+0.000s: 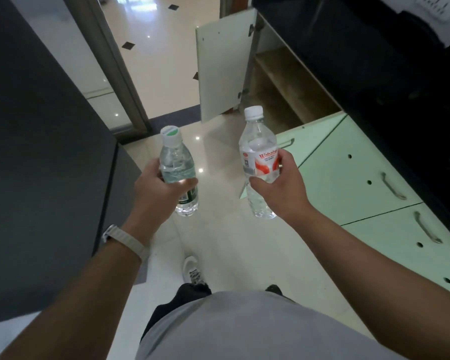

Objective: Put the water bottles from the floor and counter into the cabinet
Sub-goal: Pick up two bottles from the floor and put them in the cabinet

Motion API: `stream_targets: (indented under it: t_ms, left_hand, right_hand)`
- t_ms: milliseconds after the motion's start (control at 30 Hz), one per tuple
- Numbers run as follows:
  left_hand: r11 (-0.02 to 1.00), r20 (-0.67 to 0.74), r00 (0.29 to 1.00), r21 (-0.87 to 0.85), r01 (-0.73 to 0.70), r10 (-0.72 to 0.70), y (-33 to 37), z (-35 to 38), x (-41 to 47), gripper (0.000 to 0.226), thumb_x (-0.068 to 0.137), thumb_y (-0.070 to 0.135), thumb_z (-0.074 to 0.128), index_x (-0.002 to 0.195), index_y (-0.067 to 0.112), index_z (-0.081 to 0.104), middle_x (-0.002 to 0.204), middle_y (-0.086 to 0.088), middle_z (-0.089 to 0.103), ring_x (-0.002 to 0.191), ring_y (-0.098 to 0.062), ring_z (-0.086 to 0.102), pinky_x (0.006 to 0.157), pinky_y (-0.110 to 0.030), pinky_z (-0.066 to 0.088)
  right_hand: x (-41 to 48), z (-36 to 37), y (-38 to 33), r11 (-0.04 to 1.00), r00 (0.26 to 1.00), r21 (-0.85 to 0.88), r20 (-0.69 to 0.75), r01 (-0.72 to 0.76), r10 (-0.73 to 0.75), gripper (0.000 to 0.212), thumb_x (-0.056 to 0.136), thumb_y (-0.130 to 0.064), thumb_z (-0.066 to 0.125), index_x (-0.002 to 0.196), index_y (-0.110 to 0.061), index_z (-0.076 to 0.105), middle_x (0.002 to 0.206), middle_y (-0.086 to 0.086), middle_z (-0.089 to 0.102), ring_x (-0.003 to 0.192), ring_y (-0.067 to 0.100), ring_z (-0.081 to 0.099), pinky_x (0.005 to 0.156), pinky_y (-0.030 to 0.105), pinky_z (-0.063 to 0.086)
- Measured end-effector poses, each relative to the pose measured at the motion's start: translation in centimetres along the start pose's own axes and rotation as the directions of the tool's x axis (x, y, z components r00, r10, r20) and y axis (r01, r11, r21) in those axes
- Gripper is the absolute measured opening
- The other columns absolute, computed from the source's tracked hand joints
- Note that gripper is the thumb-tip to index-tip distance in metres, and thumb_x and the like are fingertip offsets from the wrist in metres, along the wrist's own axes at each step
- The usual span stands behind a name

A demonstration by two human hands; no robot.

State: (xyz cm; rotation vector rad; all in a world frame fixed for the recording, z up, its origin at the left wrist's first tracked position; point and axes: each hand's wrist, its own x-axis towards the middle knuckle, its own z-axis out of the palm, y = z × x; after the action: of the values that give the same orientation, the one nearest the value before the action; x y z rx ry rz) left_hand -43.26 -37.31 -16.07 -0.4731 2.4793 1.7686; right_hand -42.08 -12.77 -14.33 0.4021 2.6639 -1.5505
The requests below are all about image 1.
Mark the person's black trousers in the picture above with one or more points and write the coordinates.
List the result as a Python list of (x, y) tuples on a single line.
[(176, 299)]

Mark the person's right forearm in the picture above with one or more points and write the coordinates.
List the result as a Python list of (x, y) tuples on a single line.
[(378, 281)]

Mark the person's left forearm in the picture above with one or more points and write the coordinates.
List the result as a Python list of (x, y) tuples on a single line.
[(67, 307)]

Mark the hinged cabinet door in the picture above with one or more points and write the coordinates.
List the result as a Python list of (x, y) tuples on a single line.
[(311, 138), (223, 63)]

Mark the white-capped green label water bottle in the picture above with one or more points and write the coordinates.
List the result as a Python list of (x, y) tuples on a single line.
[(174, 161)]

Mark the person's right hand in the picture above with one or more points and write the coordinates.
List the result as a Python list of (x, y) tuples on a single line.
[(288, 194)]

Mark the glass sliding door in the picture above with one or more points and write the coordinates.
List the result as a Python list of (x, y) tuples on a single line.
[(108, 63)]

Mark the smartwatch with white band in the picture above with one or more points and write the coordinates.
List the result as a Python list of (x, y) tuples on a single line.
[(129, 241)]

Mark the white wall power outlet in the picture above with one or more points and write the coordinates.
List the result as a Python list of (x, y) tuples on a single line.
[(437, 5)]

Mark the person's grey shirt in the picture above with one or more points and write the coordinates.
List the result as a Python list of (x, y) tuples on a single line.
[(247, 329)]

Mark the black gas stove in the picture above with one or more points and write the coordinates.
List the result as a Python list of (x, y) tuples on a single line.
[(427, 101)]

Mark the person's left hand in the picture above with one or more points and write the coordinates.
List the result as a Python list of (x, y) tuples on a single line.
[(153, 202)]

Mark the person's white left shoe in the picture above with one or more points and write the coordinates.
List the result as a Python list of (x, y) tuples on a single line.
[(193, 269)]

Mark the red label water bottle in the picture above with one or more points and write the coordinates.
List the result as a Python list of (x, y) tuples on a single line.
[(257, 138)]

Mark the dark door threshold strip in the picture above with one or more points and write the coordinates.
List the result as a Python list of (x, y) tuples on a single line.
[(176, 119)]

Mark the beige tiled floor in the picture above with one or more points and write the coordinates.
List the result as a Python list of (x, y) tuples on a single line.
[(228, 239)]

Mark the black countertop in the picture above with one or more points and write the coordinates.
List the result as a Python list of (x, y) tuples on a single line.
[(322, 41)]

